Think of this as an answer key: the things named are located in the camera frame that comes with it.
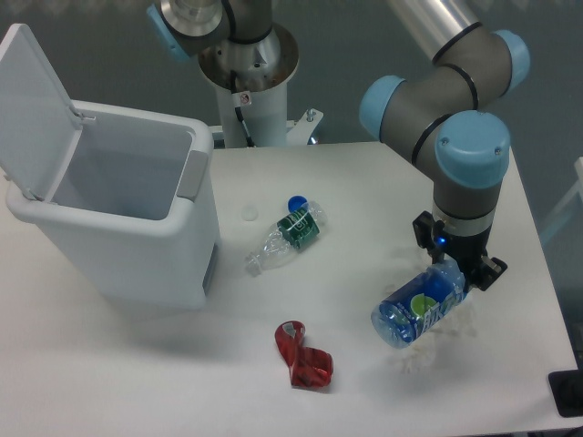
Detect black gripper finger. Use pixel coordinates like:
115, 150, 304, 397
473, 255, 507, 291
412, 211, 438, 262

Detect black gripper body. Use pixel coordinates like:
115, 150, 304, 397
432, 220, 491, 285

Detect blue label plastic bottle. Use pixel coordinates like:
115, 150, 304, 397
371, 259, 465, 349

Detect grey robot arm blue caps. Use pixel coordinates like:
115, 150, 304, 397
147, 1, 530, 290

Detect blue bottle cap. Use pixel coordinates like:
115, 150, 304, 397
287, 195, 308, 212

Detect green label clear bottle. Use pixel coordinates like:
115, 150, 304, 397
244, 200, 328, 277

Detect white bottle cap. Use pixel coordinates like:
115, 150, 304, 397
241, 205, 259, 222

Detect crushed red can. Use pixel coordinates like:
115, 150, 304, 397
274, 320, 334, 389

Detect white plastic trash can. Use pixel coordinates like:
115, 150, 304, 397
1, 24, 220, 309

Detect black device at edge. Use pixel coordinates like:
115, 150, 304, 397
547, 370, 582, 418

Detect white frame at right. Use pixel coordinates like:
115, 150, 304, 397
539, 157, 582, 246

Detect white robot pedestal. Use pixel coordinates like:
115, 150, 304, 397
199, 24, 323, 148

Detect black cable on pedestal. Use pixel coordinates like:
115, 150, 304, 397
229, 68, 256, 148

